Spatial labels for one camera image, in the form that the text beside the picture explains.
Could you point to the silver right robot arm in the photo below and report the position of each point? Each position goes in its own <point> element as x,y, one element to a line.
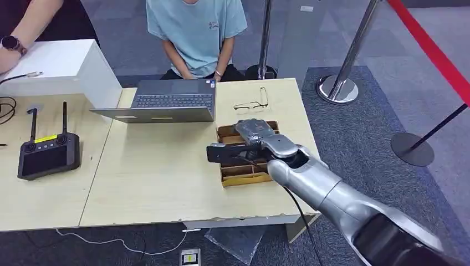
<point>330,194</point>

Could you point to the black-rimmed eyeglasses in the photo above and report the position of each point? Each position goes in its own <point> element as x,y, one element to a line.
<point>251,105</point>

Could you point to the wooden card box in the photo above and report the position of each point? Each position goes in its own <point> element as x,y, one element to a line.
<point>242,180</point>

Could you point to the grey laptop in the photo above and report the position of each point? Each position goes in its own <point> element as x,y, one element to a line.
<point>172,99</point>

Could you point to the person in pale blue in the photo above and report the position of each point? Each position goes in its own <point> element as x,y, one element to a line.
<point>196,36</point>

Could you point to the clear plastic sheet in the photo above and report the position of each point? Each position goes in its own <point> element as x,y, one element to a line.
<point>236,242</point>

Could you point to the pale desk leg panel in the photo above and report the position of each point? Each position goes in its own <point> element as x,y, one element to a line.
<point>295,229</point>

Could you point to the floor socket plate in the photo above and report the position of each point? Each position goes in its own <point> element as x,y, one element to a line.
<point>190,257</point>

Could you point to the grey floor plate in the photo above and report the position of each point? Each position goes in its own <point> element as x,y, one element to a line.
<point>307,8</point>

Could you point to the black stanchion with round base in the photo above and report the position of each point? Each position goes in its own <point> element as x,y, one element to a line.
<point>412,149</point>

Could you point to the white box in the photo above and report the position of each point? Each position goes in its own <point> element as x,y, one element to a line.
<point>62,69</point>

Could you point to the black remote controller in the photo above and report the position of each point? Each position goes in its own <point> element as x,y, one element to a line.
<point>47,159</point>

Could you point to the person in dark top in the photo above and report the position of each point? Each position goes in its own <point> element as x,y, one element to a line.
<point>73,18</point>

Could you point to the red barrier belt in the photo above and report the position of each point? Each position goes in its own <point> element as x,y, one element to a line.
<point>433,51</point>

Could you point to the dark wristwatch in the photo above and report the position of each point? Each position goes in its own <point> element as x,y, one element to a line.
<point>11,43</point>

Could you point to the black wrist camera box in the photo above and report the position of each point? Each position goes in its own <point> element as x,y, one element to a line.
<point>224,154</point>

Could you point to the chrome stanchion post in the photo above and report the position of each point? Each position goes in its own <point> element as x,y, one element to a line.
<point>339,90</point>

